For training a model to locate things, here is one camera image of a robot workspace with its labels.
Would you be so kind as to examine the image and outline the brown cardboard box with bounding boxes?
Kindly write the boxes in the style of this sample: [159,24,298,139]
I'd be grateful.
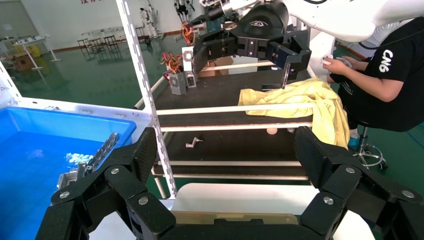
[13,52,36,72]

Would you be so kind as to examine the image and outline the brown stool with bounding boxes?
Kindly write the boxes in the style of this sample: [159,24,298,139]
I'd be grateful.
[103,34,120,53]
[89,37,105,54]
[77,38,91,55]

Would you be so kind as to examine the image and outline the dark slotted metal part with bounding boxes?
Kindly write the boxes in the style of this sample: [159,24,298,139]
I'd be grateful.
[76,161,89,180]

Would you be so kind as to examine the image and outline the white humanoid robot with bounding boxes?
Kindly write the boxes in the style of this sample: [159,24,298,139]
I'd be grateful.
[139,6,161,39]

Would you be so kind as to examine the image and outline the cardboard box on cart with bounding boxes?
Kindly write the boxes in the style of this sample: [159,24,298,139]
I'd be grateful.
[198,56,235,78]

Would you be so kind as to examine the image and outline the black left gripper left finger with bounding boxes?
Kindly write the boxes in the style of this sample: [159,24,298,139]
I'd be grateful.
[35,126,176,240]

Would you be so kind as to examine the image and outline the yellow cloth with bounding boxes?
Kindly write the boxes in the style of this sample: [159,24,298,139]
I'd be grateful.
[238,77,351,150]

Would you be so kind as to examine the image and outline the colourful wire bundle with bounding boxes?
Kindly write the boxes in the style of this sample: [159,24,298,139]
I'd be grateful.
[180,22,196,47]
[160,52,184,75]

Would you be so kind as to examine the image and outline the white robot torso column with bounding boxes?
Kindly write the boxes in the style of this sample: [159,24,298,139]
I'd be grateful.
[306,28,337,80]

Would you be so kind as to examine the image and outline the small grey power supply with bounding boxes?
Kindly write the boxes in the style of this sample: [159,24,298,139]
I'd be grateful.
[168,72,187,96]

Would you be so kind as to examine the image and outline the blue plastic bin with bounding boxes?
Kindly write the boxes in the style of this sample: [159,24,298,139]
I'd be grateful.
[0,106,137,240]

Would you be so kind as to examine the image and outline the white metal shelf rack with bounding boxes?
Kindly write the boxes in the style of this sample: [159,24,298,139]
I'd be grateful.
[0,0,178,200]

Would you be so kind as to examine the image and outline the chrome base stool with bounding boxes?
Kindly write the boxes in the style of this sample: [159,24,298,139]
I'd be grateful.
[347,124,388,170]

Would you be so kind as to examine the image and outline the small metal crank part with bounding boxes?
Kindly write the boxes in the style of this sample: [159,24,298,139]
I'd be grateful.
[185,136,204,149]

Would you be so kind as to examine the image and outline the pipe frame cart black mats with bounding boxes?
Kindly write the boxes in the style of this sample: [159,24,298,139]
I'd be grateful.
[134,59,319,200]

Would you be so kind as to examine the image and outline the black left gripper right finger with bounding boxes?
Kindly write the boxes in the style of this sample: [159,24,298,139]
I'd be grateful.
[293,125,424,240]

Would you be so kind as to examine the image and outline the white workbench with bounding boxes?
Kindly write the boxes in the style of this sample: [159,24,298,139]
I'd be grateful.
[0,34,63,71]

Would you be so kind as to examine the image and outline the long black perforated part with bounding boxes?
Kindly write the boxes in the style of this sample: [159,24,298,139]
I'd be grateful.
[84,133,120,175]

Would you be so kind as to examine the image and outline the person in black shirt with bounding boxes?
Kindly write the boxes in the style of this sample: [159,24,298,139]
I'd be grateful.
[321,16,424,133]

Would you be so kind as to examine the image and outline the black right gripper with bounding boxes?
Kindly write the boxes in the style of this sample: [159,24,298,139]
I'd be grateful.
[191,2,313,90]

